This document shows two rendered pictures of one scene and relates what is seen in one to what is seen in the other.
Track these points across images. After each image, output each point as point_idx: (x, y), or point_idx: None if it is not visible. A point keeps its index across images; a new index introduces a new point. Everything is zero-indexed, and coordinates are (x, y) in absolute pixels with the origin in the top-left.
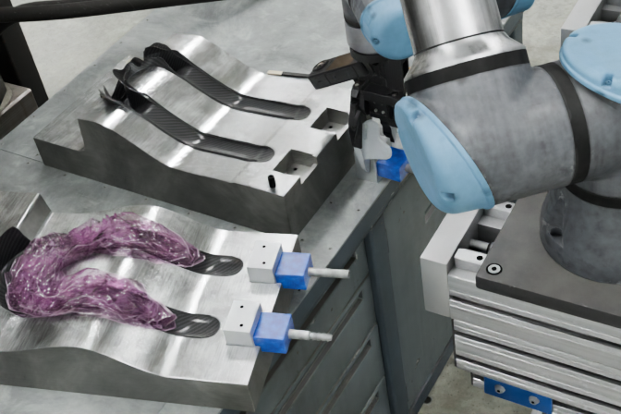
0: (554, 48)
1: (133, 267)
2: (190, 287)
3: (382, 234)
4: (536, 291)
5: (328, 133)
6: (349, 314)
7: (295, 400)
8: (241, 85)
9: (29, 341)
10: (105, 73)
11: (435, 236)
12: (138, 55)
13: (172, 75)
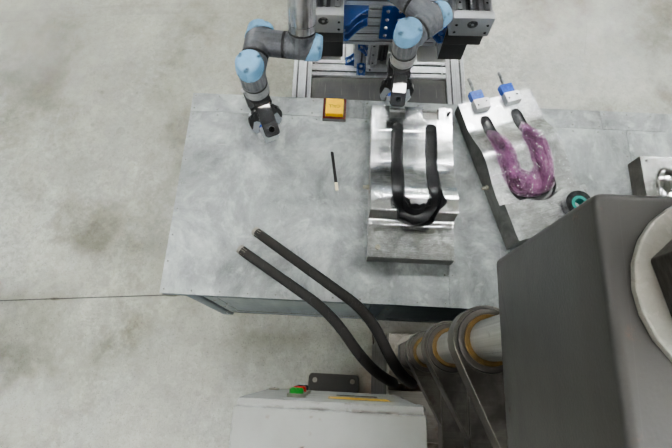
0: (56, 222)
1: (516, 142)
2: (503, 127)
3: None
4: None
5: (406, 109)
6: None
7: None
8: (385, 165)
9: (564, 162)
10: (365, 285)
11: (483, 17)
12: (342, 276)
13: (406, 188)
